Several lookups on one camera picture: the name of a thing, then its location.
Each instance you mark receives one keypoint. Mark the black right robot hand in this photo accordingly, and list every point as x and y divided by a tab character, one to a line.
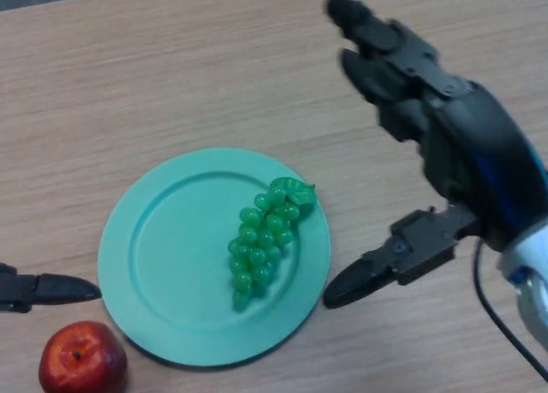
484	153

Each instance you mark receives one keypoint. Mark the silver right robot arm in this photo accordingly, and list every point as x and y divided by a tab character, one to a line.
535	281

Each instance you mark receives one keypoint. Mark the red apple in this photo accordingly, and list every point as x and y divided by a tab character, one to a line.
83	363

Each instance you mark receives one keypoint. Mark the green grape bunch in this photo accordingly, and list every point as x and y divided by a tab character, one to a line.
261	239

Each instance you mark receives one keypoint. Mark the teal round plate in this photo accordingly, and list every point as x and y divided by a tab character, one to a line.
180	260

